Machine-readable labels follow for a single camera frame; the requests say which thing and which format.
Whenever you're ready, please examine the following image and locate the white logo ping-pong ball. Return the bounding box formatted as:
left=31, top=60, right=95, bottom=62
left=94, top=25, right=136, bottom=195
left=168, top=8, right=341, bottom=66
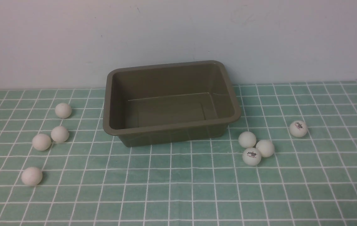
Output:
left=242, top=148, right=262, bottom=166
left=289, top=120, right=308, bottom=138

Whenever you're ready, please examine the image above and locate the olive green plastic bin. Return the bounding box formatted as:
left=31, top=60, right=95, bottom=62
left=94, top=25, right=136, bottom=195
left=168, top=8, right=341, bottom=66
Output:
left=103, top=60, right=241, bottom=147

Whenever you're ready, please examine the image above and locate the green checkered tablecloth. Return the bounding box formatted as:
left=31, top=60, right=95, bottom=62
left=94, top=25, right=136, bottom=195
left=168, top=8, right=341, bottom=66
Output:
left=0, top=81, right=357, bottom=226

